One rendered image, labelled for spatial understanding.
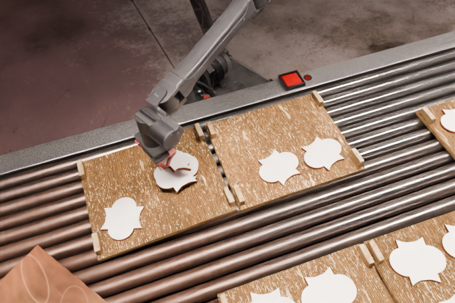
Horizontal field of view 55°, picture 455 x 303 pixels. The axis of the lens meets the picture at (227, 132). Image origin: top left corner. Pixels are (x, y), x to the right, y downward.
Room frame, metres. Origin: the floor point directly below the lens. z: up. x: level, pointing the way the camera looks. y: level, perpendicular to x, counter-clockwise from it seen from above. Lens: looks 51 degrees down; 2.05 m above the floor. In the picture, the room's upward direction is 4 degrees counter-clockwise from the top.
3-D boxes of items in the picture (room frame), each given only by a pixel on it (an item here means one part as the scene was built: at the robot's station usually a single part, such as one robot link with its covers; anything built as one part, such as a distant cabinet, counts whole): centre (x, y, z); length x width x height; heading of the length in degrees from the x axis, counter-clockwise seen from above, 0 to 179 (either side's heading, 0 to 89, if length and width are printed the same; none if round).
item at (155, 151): (0.75, 0.20, 1.15); 0.10 x 0.07 x 0.07; 37
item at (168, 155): (0.73, 0.19, 1.08); 0.07 x 0.07 x 0.09; 37
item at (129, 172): (0.73, 0.24, 0.93); 0.41 x 0.35 x 0.02; 108
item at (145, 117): (0.74, 0.20, 1.21); 0.07 x 0.06 x 0.07; 43
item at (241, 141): (0.85, -0.17, 0.93); 0.41 x 0.35 x 0.02; 106
